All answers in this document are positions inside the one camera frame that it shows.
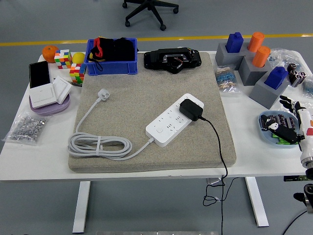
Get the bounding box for orange fruit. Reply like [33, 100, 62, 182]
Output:
[42, 45, 60, 64]

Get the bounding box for bag of metal nuts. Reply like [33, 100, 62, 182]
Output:
[1, 112, 51, 145]

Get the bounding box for white power strip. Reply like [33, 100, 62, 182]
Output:
[145, 93, 205, 147]

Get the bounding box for black office chair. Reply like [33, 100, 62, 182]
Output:
[122, 0, 180, 31]

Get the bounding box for orange cylinder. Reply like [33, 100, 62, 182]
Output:
[251, 46, 271, 68]
[247, 32, 265, 53]

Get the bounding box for yellow lemon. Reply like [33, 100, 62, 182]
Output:
[72, 52, 86, 65]

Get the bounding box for small white wall switch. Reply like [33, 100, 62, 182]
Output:
[52, 75, 73, 104]

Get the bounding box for white table leg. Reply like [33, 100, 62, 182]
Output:
[72, 181, 91, 234]
[245, 176, 270, 228]

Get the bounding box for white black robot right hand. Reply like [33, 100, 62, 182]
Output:
[265, 95, 313, 164]

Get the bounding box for bag of resistors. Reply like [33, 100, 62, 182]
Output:
[214, 64, 242, 95]

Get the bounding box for black red cloth bag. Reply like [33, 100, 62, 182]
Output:
[87, 36, 136, 71]

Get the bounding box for blue plastic bin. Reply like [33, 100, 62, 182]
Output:
[84, 37, 138, 76]

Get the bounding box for purple tray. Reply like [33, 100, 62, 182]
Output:
[29, 93, 71, 116]

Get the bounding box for black smartphone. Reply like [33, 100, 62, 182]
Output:
[28, 60, 51, 89]

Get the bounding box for grey-brown mat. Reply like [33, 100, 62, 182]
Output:
[67, 51, 237, 174]

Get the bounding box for blue block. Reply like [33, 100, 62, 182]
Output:
[225, 32, 244, 53]
[264, 66, 289, 91]

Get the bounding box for black table control panel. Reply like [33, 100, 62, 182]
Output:
[283, 175, 308, 182]

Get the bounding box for black plug cord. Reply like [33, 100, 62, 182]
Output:
[199, 116, 242, 235]

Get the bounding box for white power strip cable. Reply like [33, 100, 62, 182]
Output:
[67, 88, 155, 161]

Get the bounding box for row of dark capacitors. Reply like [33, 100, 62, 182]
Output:
[260, 114, 299, 132]

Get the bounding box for bag of blue parts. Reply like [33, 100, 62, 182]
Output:
[302, 73, 313, 98]

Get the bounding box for multicolour puzzle cube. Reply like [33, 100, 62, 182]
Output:
[69, 63, 87, 84]
[54, 49, 73, 70]

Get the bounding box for pile of green batteries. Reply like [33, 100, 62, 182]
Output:
[271, 132, 298, 145]

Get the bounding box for black plug adapter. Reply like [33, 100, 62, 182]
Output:
[179, 98, 204, 122]

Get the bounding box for light blue plate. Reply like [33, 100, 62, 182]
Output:
[258, 110, 305, 149]

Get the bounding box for black mechanical device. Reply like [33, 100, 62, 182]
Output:
[143, 47, 202, 74]

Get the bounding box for bundle of dark capacitors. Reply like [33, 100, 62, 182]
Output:
[287, 63, 308, 88]

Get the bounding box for grey block holder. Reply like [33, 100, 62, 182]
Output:
[215, 43, 249, 67]
[238, 55, 272, 86]
[248, 73, 291, 110]

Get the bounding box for clear bag of parts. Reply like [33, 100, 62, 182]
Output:
[268, 47, 305, 74]

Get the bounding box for large white wall switch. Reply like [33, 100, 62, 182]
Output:
[29, 82, 57, 109]

